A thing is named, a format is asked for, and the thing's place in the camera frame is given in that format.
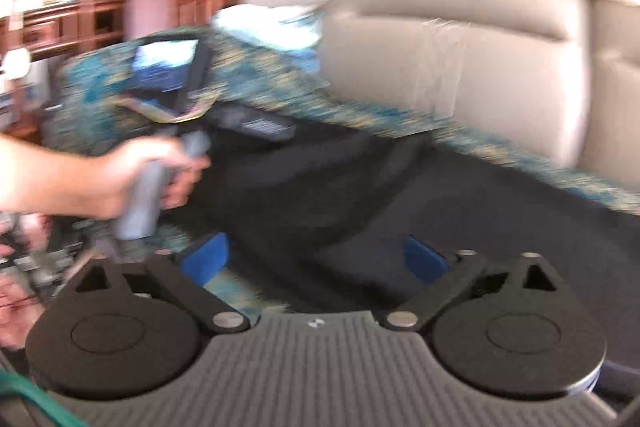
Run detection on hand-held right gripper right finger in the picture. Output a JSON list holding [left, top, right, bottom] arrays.
[[382, 234, 557, 335]]

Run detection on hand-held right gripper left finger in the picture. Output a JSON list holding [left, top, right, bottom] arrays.
[[75, 232, 251, 335]]

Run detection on black pants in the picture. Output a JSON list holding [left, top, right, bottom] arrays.
[[157, 104, 640, 360]]

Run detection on person's left forearm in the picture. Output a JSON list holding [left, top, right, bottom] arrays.
[[0, 134, 108, 218]]

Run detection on person's left hand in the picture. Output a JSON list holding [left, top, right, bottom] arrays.
[[92, 138, 212, 222]]

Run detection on teal paisley blanket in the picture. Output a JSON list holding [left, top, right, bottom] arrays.
[[45, 24, 640, 313]]

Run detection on wooden cabinet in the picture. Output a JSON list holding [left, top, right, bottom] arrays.
[[0, 0, 248, 68]]

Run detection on light blue cloth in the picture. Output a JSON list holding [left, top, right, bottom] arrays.
[[214, 3, 332, 55]]

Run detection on white round lamp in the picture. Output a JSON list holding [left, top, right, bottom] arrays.
[[1, 48, 32, 80]]

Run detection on beige leather sofa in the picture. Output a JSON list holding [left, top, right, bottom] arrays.
[[317, 0, 640, 188]]

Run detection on green cable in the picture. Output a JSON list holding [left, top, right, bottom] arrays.
[[0, 368, 88, 427]]

